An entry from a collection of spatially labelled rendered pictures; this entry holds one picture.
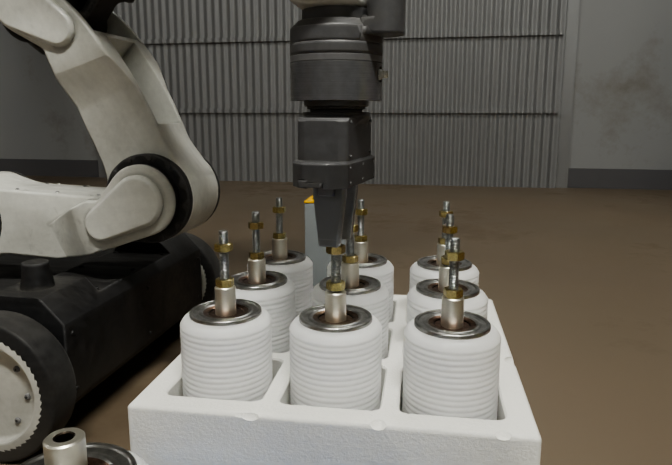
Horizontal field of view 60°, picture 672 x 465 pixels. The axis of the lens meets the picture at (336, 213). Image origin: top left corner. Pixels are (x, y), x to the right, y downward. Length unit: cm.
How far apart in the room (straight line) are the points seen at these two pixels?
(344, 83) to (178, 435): 37
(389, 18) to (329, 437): 38
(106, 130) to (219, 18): 305
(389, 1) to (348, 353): 32
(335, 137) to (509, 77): 322
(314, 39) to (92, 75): 52
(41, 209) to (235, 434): 61
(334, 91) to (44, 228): 68
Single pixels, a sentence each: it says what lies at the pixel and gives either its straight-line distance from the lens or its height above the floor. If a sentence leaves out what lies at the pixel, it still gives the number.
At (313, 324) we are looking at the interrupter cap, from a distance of 59.
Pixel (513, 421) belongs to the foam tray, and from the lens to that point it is 59.
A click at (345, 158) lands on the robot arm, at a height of 42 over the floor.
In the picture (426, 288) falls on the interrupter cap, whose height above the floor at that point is 25.
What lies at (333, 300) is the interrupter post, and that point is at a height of 27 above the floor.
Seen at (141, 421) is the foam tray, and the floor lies 16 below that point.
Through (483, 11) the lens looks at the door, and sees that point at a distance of 374.
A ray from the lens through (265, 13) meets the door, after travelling 391.
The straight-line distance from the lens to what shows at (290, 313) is 73.
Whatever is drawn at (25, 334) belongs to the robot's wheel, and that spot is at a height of 18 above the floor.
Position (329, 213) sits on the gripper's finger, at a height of 37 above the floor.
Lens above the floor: 46
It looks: 10 degrees down
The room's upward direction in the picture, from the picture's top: straight up
